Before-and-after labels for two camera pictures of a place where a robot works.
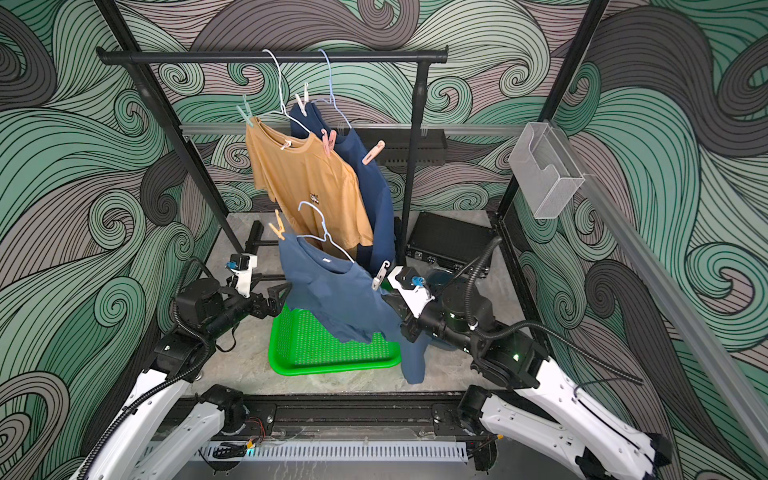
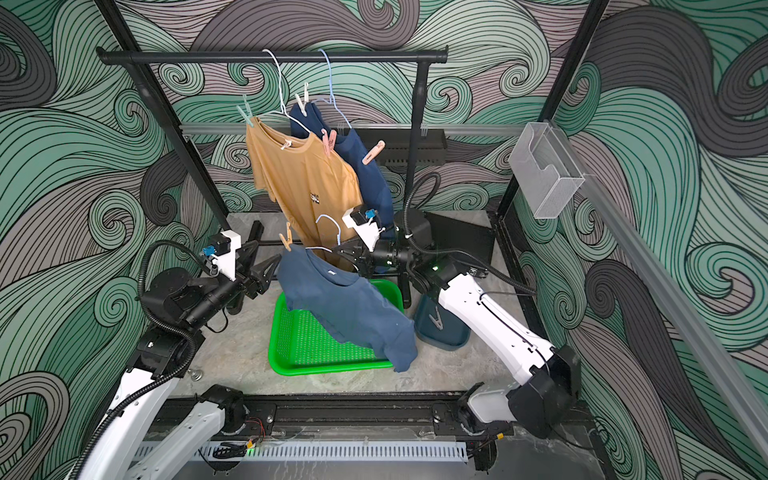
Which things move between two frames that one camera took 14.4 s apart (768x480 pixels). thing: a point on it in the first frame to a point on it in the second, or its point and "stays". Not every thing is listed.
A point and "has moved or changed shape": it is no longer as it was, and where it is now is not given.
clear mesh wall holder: [544, 170] stays
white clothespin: [306, 98] stays
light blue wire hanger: [326, 236] has moved or changed shape
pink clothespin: [329, 141] stays
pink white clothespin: [373, 152] stays
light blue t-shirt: [345, 297] has moved or changed shape
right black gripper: [413, 326] to [367, 262]
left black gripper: [259, 310] to [255, 283]
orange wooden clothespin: [279, 231] to [287, 242]
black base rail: [370, 418] stays
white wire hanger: [281, 99] stays
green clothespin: [247, 118] stays
